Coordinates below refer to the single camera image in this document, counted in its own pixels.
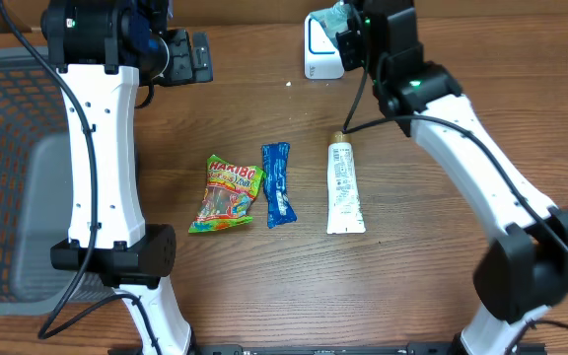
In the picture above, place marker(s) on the white barcode scanner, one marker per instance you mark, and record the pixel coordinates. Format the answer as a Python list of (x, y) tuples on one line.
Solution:
[(321, 58)]

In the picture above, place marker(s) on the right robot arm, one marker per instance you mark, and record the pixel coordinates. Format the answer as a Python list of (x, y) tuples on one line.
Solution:
[(525, 270)]

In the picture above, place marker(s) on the mint green wipes packet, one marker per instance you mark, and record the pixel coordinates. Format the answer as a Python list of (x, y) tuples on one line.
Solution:
[(333, 20)]

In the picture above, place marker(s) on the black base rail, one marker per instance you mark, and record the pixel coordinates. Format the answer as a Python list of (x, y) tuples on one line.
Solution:
[(414, 348)]

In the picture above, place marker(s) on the white tube with gold cap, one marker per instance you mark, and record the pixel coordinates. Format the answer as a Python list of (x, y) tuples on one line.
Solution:
[(344, 210)]

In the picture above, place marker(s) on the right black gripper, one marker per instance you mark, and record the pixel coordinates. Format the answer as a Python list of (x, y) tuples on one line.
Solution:
[(346, 40)]

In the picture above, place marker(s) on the green gummy candy bag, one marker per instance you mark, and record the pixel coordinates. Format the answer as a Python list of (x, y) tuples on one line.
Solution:
[(229, 193)]

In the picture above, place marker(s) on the blue cookie packet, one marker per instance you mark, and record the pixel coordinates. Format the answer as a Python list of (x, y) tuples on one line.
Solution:
[(275, 159)]

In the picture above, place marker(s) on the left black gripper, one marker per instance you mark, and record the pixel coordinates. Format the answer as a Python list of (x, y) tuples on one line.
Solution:
[(186, 70)]

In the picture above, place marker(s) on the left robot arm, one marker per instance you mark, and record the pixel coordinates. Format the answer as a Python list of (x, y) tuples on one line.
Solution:
[(100, 53)]

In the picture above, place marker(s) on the grey plastic mesh basket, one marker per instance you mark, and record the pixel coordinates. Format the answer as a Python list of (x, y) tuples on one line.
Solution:
[(35, 186)]

